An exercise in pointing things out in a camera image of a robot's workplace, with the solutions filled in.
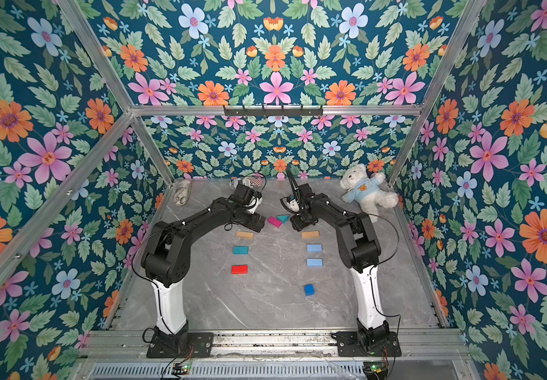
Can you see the teal rectangular block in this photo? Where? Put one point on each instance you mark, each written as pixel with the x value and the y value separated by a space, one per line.
pixel 241 250

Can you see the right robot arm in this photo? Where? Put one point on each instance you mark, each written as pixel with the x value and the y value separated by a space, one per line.
pixel 358 247

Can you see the magenta rectangular block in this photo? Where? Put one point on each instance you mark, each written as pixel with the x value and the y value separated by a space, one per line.
pixel 275 222

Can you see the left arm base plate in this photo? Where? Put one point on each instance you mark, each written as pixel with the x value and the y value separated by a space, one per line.
pixel 166 346

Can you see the white teddy bear blue shirt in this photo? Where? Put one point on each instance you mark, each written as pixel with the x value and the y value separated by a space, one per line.
pixel 367 191

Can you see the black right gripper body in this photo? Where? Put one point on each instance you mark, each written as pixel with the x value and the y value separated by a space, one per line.
pixel 297 196

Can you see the dark blue small block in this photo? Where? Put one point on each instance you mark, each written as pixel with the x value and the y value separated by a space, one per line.
pixel 309 290

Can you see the metal hook rail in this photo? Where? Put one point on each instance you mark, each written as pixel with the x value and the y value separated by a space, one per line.
pixel 271 111

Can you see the left circuit board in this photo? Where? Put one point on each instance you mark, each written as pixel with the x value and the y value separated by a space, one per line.
pixel 180 369

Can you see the red rectangular block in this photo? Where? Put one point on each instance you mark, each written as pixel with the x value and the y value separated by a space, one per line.
pixel 239 269

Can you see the natural wood block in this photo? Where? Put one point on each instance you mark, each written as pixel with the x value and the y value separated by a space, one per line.
pixel 244 235
pixel 310 234

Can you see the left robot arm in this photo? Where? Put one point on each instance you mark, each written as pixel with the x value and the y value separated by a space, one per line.
pixel 167 258

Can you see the right circuit board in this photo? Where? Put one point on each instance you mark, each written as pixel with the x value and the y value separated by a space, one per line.
pixel 375 371

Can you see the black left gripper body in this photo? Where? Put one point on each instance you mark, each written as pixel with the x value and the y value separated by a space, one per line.
pixel 251 220

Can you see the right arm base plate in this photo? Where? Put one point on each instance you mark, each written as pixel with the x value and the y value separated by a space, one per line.
pixel 357 344

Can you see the circuit board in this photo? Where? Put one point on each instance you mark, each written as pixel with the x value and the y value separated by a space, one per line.
pixel 180 369
pixel 375 371

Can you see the teal triangular block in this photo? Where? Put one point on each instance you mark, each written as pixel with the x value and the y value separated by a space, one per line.
pixel 283 218

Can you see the map print shoe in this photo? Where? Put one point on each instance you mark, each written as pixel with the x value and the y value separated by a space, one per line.
pixel 182 189

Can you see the light blue rectangular block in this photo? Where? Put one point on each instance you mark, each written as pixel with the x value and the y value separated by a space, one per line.
pixel 314 248

